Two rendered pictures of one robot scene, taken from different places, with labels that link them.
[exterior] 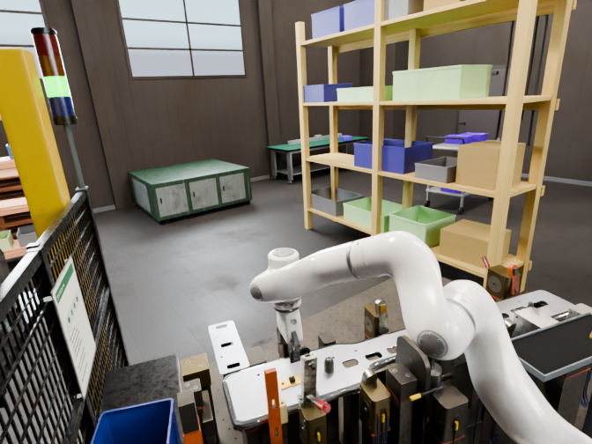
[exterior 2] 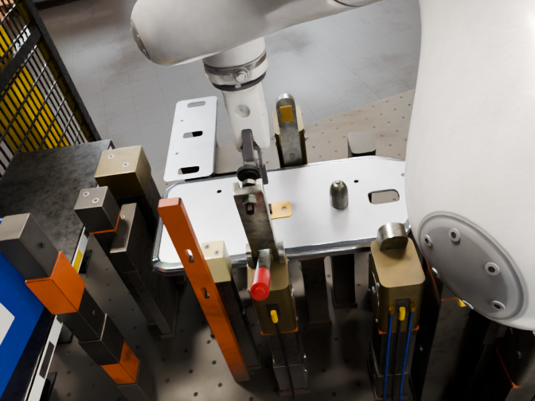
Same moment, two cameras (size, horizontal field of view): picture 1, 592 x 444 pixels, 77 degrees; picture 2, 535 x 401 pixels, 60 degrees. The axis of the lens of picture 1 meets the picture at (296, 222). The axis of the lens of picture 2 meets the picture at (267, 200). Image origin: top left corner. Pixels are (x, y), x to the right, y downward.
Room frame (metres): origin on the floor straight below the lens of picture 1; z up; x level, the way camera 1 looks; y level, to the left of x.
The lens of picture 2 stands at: (0.41, -0.20, 1.58)
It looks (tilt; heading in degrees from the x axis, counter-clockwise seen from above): 44 degrees down; 25
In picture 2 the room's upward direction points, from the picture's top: 12 degrees counter-clockwise
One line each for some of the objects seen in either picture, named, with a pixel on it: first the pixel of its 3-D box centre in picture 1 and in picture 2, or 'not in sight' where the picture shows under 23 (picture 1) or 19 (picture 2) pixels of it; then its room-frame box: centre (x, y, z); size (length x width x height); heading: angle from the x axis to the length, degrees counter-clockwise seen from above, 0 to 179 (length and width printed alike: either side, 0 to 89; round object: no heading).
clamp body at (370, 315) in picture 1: (373, 345); not in sight; (1.24, -0.28, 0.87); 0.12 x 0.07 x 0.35; 19
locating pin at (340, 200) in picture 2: (329, 365); (338, 195); (0.97, -0.08, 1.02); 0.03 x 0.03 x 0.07
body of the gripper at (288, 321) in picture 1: (287, 318); (244, 102); (0.92, 0.04, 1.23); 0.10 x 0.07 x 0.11; 19
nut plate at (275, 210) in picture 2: (292, 380); (267, 209); (0.92, 0.04, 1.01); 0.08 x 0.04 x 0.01; 109
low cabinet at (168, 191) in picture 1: (189, 188); not in sight; (6.58, 1.88, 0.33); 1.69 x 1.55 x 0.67; 125
